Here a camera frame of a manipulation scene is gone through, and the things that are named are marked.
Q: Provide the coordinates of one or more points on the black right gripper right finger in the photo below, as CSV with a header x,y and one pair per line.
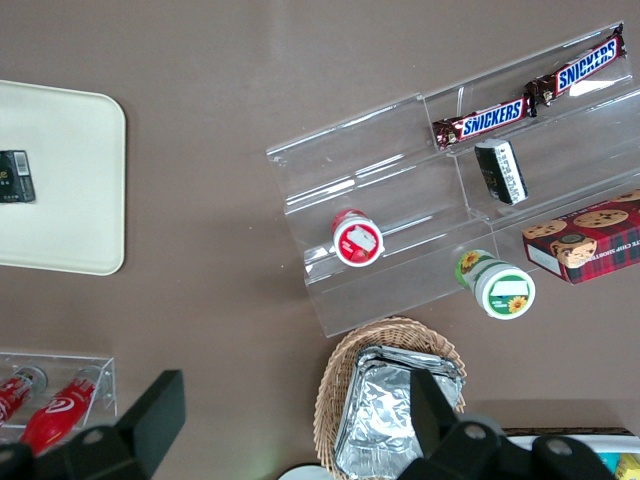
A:
x,y
430,415

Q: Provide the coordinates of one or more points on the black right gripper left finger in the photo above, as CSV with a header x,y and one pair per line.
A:
x,y
150,405

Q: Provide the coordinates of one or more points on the aluminium foil tray stack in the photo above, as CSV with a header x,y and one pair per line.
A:
x,y
385,415

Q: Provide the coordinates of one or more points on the white rectangular snack tray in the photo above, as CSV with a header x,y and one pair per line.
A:
x,y
520,441

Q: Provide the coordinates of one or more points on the light oval wicker basket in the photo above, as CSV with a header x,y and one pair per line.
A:
x,y
337,365

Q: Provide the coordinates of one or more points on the beige plastic tray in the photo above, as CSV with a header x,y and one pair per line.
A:
x,y
65,185

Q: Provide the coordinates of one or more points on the clear acrylic bottle rack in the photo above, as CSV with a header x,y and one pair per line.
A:
x,y
107,382

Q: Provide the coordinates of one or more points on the red cola bottle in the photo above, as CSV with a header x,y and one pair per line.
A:
x,y
55,415
14,396

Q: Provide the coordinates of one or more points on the green lidded yogurt cup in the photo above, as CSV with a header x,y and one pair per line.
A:
x,y
502,292

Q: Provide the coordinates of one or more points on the teal snack packet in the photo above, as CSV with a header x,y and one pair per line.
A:
x,y
607,461

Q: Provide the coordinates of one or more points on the red lidded yogurt cup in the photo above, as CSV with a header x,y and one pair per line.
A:
x,y
357,242

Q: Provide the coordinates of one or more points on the yellow snack packet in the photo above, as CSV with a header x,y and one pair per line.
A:
x,y
631,468

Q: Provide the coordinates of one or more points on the red tartan cookie box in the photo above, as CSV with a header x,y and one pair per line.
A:
x,y
590,242

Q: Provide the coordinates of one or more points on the black white small box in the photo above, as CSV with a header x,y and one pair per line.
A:
x,y
500,172

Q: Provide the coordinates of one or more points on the clear acrylic stepped stand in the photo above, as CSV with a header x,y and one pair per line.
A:
x,y
575,165
360,170

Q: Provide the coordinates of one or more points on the small black card box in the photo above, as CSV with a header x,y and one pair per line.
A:
x,y
17,177

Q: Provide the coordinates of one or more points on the Snickers chocolate bar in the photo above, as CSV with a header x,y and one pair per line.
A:
x,y
585,70
487,120

